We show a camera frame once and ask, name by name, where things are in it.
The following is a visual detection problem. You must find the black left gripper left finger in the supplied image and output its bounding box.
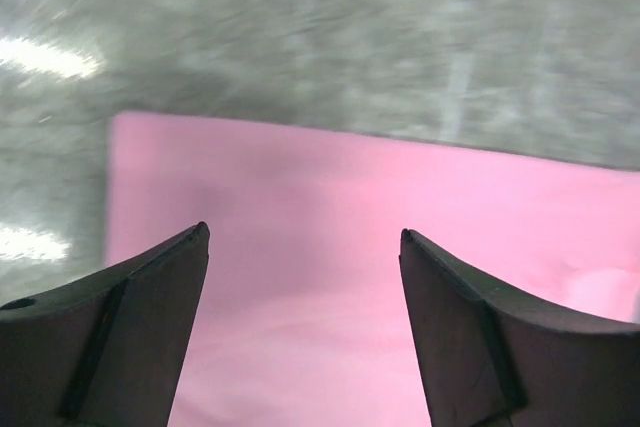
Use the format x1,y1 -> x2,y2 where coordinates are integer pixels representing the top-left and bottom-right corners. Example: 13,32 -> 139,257
1,222 -> 210,426

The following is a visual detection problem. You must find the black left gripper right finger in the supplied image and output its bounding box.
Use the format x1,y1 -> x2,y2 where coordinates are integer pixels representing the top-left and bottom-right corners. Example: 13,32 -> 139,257
399,229 -> 639,427

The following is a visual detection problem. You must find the pink t shirt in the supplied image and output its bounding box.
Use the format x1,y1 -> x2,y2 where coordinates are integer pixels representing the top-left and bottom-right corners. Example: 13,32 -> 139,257
106,113 -> 639,426

